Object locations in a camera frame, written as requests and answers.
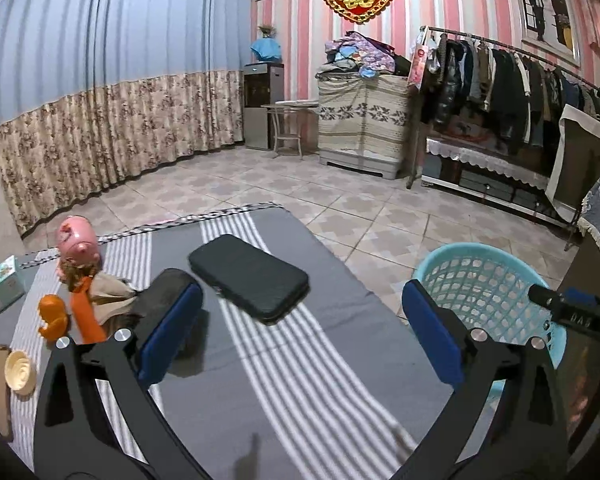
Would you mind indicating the grey white striped blanket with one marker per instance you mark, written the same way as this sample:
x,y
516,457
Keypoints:
x,y
290,370

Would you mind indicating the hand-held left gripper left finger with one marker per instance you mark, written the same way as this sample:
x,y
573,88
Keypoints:
x,y
172,325

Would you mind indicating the cloth covered cabinet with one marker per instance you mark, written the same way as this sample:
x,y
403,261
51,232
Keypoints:
x,y
362,120

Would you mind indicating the pink hanging packet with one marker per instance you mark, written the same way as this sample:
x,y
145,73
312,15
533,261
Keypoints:
x,y
417,67

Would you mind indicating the blue floral curtain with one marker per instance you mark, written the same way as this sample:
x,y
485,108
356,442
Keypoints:
x,y
105,70

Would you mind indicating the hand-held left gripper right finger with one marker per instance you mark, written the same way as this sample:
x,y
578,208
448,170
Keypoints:
x,y
430,330

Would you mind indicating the grey water dispenser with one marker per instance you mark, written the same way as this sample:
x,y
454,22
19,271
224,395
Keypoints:
x,y
262,105

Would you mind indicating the blue cloth covered bottle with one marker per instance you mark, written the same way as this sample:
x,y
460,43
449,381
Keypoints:
x,y
266,50

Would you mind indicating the metal clothes rack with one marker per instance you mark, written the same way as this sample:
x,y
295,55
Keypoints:
x,y
485,40

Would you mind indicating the low dark drawer cabinet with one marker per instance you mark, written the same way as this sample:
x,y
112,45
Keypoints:
x,y
490,185

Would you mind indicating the teal tissue box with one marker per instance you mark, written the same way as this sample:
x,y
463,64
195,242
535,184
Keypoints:
x,y
0,287

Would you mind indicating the light blue plastic basket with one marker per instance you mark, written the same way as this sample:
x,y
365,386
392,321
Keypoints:
x,y
480,285

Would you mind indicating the beige edged dark cloth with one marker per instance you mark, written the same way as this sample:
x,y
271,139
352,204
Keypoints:
x,y
587,160

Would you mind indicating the pile of clothes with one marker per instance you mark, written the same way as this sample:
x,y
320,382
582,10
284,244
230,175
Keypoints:
x,y
362,55

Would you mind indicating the pink pig mug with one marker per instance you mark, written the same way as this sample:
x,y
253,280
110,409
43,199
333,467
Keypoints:
x,y
77,240

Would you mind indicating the orange peel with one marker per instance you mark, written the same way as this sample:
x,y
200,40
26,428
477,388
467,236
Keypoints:
x,y
52,317

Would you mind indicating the row of hanging clothes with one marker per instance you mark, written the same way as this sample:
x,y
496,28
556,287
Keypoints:
x,y
505,90

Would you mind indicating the black flat case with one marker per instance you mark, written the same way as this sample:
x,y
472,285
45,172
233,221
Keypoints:
x,y
250,277

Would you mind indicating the small metal table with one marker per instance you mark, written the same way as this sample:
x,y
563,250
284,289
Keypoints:
x,y
290,106

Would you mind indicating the white lace cloth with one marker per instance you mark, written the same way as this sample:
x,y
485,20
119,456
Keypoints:
x,y
480,156

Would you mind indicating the small potted plant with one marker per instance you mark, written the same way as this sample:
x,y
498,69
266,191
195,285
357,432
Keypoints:
x,y
266,31

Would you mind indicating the framed wall poster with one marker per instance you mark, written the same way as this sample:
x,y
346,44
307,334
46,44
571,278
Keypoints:
x,y
545,10

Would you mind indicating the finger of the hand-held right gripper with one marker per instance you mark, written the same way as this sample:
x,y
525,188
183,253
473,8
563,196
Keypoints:
x,y
544,297
579,297

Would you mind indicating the brown wrapper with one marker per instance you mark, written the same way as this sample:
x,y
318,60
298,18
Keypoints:
x,y
79,274

